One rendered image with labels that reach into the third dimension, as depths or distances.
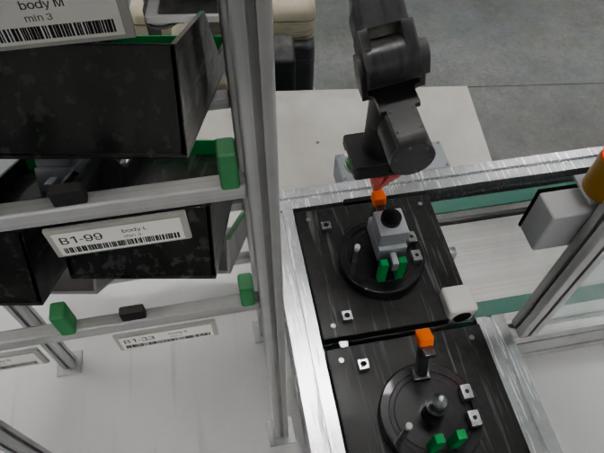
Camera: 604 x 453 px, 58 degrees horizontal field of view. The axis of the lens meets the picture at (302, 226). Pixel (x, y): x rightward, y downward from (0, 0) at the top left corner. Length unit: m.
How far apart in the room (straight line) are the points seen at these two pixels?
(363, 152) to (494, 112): 1.92
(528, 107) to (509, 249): 1.77
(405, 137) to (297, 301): 0.35
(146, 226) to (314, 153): 0.85
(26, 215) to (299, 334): 0.56
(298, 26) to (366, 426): 1.22
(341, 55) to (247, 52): 2.57
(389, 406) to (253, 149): 0.54
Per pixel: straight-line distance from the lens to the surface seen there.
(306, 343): 0.85
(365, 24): 0.67
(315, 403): 0.81
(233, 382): 0.93
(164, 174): 0.70
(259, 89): 0.30
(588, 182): 0.68
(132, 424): 0.94
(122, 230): 0.37
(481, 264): 1.01
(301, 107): 1.29
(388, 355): 0.84
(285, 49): 1.63
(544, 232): 0.70
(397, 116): 0.67
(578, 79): 3.01
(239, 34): 0.27
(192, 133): 0.39
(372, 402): 0.81
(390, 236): 0.80
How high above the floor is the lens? 1.74
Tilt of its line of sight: 55 degrees down
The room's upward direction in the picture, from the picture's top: 1 degrees clockwise
